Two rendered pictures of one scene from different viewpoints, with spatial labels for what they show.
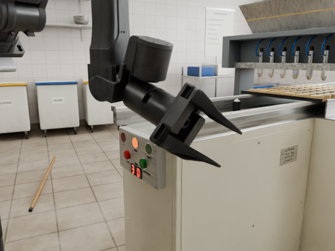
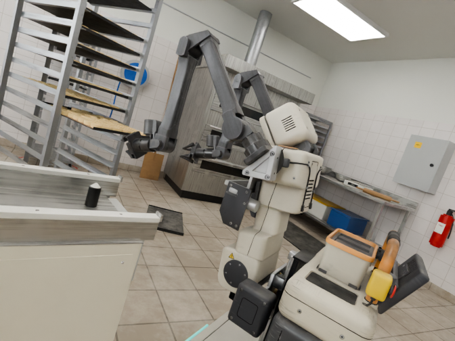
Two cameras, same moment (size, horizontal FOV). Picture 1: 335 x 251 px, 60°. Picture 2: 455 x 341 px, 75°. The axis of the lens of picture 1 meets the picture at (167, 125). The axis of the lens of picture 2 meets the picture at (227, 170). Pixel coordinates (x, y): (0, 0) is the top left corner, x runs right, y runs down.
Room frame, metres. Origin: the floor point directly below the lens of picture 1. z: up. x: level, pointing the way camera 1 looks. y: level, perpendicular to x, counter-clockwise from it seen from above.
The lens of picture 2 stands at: (1.70, 0.23, 1.17)
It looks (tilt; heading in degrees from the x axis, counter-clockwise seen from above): 8 degrees down; 173
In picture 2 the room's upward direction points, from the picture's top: 18 degrees clockwise
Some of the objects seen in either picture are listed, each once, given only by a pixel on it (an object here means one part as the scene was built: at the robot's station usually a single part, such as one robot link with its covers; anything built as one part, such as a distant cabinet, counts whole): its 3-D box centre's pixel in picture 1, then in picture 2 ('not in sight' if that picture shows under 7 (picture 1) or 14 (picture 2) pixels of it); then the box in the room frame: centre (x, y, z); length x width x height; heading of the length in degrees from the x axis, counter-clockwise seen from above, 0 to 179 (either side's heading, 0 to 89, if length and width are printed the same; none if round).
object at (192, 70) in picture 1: (200, 70); not in sight; (5.01, -0.56, 0.88); 0.40 x 0.30 x 0.16; 27
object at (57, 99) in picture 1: (58, 106); not in sight; (4.22, 1.61, 0.39); 0.64 x 0.54 x 0.77; 23
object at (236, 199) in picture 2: not in sight; (252, 197); (0.54, 0.50, 0.92); 0.28 x 0.16 x 0.22; 145
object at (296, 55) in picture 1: (295, 58); not in sight; (1.27, -0.55, 1.07); 0.06 x 0.03 x 0.18; 125
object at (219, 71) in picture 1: (217, 69); not in sight; (5.22, -0.88, 0.90); 0.44 x 0.36 x 0.20; 32
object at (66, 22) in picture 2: not in sight; (49, 19); (-0.11, -0.75, 1.41); 0.64 x 0.03 x 0.03; 55
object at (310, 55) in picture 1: (309, 57); not in sight; (1.22, -0.58, 1.07); 0.06 x 0.03 x 0.18; 125
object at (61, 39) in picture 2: not in sight; (46, 36); (-0.11, -0.75, 1.32); 0.64 x 0.03 x 0.03; 55
